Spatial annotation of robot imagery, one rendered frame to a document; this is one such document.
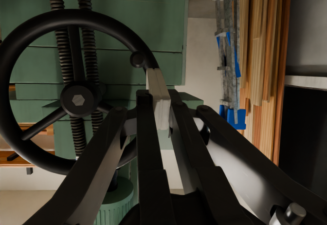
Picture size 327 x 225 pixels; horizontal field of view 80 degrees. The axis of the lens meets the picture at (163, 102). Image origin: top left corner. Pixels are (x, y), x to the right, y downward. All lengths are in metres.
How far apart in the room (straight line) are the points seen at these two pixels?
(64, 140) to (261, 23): 1.70
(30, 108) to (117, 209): 0.43
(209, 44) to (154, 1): 2.60
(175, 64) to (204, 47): 2.56
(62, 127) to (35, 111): 0.14
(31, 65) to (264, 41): 1.65
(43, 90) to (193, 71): 2.63
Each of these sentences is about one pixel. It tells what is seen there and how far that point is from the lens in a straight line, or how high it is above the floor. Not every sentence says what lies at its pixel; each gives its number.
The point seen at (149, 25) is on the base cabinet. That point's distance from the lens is 0.54.
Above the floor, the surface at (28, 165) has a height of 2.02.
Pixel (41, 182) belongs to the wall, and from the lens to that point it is 3.89.
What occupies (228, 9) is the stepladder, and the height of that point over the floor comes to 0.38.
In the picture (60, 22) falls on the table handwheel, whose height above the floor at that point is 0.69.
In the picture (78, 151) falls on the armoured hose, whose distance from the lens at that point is 0.47.
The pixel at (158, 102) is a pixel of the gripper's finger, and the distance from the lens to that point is 0.15.
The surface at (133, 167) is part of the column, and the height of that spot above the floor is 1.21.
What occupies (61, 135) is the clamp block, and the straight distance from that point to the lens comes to 0.48.
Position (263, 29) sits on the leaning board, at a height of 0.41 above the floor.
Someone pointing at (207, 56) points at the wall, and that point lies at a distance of 3.10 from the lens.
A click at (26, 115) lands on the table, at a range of 0.61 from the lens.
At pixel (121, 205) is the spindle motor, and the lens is 0.77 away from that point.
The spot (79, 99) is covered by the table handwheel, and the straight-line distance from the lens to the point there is 0.34.
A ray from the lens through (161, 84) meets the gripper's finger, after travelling 0.17.
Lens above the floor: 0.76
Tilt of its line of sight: 9 degrees up
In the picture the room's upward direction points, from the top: 178 degrees counter-clockwise
